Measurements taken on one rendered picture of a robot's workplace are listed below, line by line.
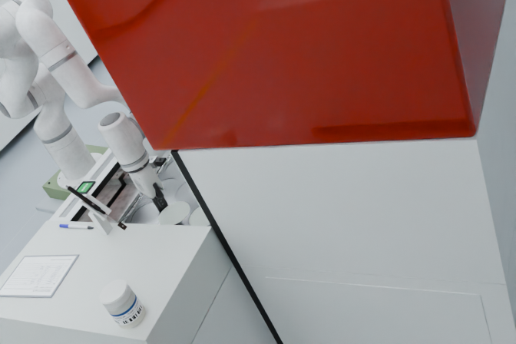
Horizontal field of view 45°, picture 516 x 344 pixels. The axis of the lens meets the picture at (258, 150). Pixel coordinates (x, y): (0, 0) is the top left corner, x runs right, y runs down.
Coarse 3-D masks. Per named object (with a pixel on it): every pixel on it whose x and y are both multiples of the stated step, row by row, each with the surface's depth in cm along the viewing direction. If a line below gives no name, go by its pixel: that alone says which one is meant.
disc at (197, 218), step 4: (200, 208) 180; (196, 212) 179; (200, 212) 178; (192, 216) 178; (196, 216) 178; (200, 216) 177; (204, 216) 176; (192, 220) 177; (196, 220) 176; (200, 220) 175; (204, 220) 174; (192, 224) 175; (196, 224) 175; (200, 224) 174; (204, 224) 173; (208, 224) 172
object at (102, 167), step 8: (104, 160) 210; (112, 160) 208; (96, 168) 208; (104, 168) 206; (88, 176) 206; (96, 176) 205; (104, 176) 202; (96, 184) 200; (88, 192) 198; (72, 200) 198; (80, 200) 195; (64, 208) 195; (72, 208) 193; (56, 216) 193; (64, 216) 192; (72, 216) 190
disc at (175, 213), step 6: (174, 204) 186; (180, 204) 185; (186, 204) 184; (162, 210) 185; (168, 210) 184; (174, 210) 183; (180, 210) 182; (186, 210) 181; (162, 216) 183; (168, 216) 182; (174, 216) 181; (180, 216) 180; (186, 216) 179; (162, 222) 181; (168, 222) 180; (174, 222) 179
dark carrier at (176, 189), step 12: (168, 168) 203; (168, 180) 198; (180, 180) 195; (168, 192) 192; (180, 192) 190; (144, 204) 192; (168, 204) 187; (192, 204) 183; (132, 216) 189; (144, 216) 187; (156, 216) 185
